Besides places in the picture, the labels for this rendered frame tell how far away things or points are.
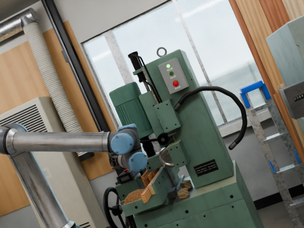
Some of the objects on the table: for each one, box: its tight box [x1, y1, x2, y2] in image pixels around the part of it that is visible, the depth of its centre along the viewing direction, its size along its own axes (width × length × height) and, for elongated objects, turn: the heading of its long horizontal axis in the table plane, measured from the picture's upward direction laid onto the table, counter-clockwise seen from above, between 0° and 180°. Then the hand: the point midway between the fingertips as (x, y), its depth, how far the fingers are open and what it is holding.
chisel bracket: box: [146, 153, 164, 172], centre depth 198 cm, size 7×14×8 cm, turn 163°
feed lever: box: [140, 131, 176, 145], centre depth 185 cm, size 5×32×36 cm
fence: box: [151, 167, 173, 194], centre depth 198 cm, size 60×2×6 cm, turn 73°
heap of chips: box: [123, 189, 145, 205], centre depth 177 cm, size 9×14×4 cm, turn 163°
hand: (115, 154), depth 190 cm, fingers open, 14 cm apart
